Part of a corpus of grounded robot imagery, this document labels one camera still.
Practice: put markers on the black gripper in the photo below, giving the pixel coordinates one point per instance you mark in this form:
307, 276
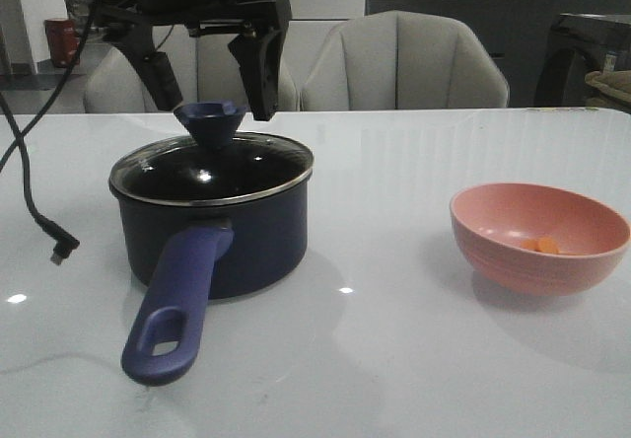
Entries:
260, 25

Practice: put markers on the glass lid with blue knob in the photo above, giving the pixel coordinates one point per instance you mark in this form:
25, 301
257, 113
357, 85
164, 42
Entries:
213, 163

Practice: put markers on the pink bowl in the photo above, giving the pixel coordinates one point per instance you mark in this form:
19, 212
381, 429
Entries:
490, 221

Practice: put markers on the orange ham slices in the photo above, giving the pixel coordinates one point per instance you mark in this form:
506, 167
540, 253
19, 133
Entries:
544, 245

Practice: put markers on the left beige chair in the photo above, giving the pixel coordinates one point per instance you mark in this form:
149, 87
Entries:
204, 68

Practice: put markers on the beige chair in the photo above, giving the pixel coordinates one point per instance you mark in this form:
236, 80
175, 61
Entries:
399, 60
204, 68

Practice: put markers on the white cabinet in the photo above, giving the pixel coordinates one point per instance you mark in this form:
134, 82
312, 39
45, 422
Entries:
312, 20

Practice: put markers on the red bin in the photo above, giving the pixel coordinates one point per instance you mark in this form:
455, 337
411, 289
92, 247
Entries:
62, 41

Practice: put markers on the right beige chair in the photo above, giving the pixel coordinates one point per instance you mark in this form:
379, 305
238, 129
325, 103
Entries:
399, 60

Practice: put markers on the dark blue saucepan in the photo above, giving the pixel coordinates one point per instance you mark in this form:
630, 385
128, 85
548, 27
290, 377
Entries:
189, 256

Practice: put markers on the grey counter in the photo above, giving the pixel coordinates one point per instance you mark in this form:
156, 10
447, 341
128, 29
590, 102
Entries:
514, 32

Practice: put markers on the beige cushion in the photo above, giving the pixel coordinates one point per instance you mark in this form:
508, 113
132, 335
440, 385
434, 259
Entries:
609, 90

